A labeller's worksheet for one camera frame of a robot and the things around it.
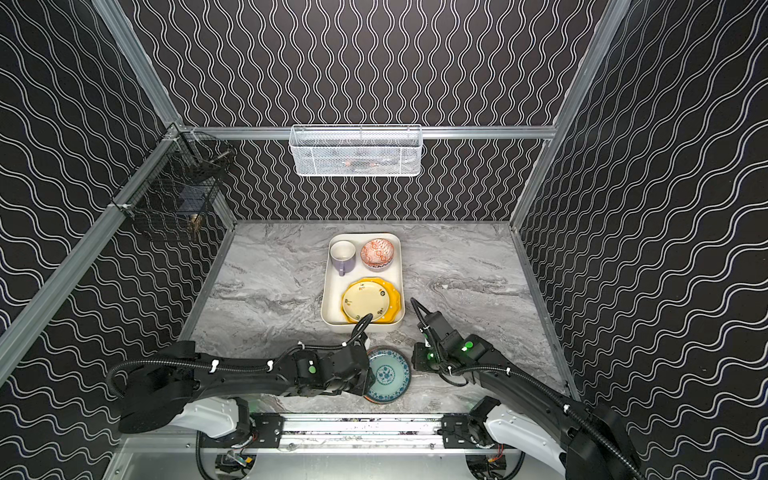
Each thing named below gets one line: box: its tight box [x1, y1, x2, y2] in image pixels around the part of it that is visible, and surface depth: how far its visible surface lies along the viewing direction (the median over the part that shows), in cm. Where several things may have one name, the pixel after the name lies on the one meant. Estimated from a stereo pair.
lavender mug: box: [330, 240, 357, 277], surface depth 105 cm
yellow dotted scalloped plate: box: [340, 278, 401, 323], surface depth 97 cm
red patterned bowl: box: [360, 237, 395, 270], surface depth 106 cm
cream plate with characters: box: [342, 281, 390, 322], surface depth 98 cm
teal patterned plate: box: [364, 345, 412, 405], surface depth 83 cm
